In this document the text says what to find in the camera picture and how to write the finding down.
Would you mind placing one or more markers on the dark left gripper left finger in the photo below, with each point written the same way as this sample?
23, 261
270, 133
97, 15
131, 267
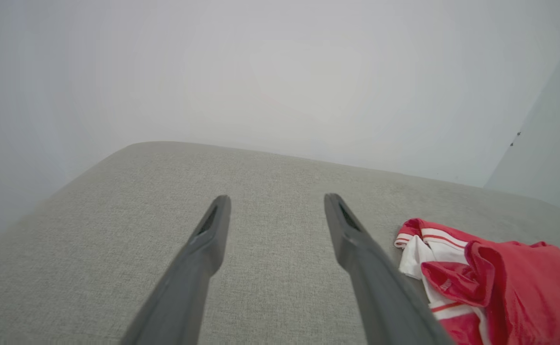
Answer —
189, 282

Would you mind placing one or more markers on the red and white jersey garment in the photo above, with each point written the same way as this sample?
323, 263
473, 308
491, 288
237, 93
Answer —
515, 282

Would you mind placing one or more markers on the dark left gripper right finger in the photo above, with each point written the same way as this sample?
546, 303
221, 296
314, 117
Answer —
376, 282

